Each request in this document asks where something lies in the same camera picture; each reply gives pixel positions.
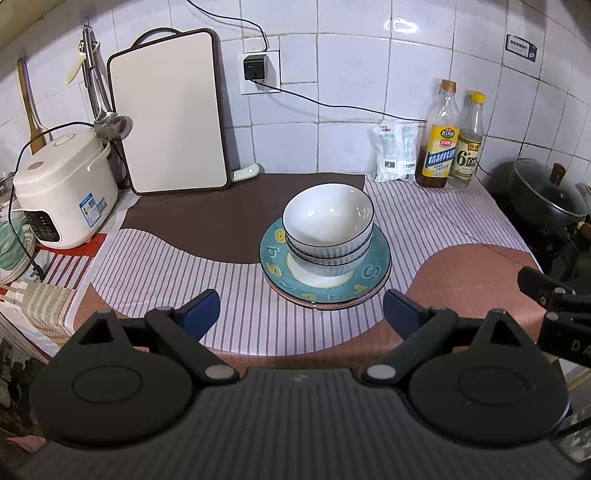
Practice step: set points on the wall label sticker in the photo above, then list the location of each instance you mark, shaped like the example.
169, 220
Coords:
521, 47

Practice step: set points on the teal fried egg plate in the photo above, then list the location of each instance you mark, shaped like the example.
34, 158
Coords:
319, 286

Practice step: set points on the striped folded cloth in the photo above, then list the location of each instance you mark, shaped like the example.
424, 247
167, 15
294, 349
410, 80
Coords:
44, 305

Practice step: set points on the cream rice paddle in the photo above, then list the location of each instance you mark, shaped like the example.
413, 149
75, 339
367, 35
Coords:
81, 58

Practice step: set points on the white knife handle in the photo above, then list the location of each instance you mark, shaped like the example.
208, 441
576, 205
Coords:
245, 173

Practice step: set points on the green small fan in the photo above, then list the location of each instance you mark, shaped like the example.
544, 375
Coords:
14, 261

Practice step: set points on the black wok with glass lid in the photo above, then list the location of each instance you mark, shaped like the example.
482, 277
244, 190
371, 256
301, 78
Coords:
539, 202

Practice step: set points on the striped brown table mat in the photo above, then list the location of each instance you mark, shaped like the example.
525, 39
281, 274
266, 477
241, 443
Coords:
449, 248

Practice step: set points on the metal ladle hanging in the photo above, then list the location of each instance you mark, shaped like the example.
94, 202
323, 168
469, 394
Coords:
108, 124

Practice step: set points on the white cutting board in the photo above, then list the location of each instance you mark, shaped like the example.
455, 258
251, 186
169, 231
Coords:
170, 88

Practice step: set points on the black induction cooker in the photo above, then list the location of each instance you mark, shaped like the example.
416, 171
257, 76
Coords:
565, 256

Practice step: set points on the wooden spatula hanging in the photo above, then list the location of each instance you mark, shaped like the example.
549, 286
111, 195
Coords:
37, 131

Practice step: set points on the white plate black rim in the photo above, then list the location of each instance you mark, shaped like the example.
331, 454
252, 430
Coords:
334, 306

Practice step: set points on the white plastic seasoning bag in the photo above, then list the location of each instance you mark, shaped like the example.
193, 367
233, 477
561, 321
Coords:
396, 147

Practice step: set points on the white ribbed bowl large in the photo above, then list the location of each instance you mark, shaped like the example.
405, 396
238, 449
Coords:
329, 220

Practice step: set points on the wall power socket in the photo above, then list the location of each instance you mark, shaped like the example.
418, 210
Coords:
272, 83

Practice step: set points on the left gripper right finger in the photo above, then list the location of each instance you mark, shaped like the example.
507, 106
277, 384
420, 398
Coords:
441, 347

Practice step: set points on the black plug adapter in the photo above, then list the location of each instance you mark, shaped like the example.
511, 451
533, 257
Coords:
254, 68

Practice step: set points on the yellow label cooking wine bottle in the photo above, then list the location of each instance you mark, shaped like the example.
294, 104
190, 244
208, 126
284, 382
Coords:
439, 140

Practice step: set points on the white vinegar bottle yellow cap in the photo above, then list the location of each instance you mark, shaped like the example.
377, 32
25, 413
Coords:
469, 144

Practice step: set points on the white rice cooker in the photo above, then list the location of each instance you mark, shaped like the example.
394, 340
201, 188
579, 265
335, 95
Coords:
67, 189

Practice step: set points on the pink bunny carrot plate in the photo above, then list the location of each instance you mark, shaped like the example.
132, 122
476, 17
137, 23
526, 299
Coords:
378, 287

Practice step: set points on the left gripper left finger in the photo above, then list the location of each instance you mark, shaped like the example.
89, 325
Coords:
162, 345

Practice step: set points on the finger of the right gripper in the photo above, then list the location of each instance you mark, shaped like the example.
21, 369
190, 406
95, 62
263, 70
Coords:
555, 297

